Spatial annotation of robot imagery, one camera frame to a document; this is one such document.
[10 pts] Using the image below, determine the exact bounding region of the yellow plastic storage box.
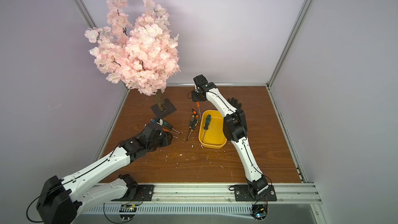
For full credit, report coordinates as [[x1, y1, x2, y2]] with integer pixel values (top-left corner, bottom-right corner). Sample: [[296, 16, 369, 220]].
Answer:
[[199, 110, 227, 149]]

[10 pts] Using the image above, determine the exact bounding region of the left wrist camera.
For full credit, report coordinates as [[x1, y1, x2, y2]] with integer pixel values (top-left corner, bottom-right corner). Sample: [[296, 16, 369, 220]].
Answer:
[[151, 118, 163, 126]]

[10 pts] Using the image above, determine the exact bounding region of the large green black screwdriver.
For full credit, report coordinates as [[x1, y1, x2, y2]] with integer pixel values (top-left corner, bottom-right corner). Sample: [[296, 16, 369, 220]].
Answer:
[[202, 114, 211, 143]]

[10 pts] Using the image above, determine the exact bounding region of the black work glove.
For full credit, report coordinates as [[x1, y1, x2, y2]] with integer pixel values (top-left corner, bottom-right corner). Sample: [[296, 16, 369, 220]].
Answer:
[[227, 97, 242, 113]]

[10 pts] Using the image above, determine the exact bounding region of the right controller board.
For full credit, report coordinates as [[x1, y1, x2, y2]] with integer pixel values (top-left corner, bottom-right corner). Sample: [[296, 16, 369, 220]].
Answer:
[[250, 204, 268, 221]]

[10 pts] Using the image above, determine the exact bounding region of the left controller board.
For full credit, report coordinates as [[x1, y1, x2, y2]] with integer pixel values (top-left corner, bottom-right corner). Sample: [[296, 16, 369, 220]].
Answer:
[[119, 204, 138, 223]]

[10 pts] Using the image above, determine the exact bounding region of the controller board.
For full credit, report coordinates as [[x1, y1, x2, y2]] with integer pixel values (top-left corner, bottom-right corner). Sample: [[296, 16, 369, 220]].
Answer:
[[119, 204, 138, 223], [250, 204, 268, 221]]

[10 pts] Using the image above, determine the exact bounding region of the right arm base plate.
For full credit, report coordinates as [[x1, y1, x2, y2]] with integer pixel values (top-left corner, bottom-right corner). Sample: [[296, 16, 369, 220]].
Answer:
[[229, 184, 277, 202]]

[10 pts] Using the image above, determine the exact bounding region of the aluminium front rail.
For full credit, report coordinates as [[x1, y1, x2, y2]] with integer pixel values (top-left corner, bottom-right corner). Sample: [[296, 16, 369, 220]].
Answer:
[[86, 183, 322, 205]]

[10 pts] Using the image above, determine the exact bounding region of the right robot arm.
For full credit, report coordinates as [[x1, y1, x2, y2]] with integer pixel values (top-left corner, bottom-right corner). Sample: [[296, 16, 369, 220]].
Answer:
[[191, 75, 270, 200]]

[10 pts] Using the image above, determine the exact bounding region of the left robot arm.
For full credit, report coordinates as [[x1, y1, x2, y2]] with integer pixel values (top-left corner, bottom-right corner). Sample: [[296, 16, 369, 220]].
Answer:
[[33, 122, 173, 224]]

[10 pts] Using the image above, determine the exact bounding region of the yellow black striped screwdriver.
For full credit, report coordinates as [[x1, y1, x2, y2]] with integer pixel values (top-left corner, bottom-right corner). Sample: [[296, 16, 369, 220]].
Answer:
[[189, 114, 195, 130]]

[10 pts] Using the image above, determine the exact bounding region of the pink artificial blossom tree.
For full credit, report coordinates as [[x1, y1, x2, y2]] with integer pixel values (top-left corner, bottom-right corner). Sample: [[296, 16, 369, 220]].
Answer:
[[85, 0, 180, 110]]

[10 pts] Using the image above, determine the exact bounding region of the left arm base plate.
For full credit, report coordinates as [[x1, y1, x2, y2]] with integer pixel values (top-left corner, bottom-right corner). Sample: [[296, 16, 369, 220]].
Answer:
[[112, 184, 154, 202]]

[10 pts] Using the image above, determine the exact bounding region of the small green black screwdriver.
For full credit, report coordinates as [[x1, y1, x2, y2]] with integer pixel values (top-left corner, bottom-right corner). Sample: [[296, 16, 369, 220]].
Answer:
[[160, 119, 181, 134]]

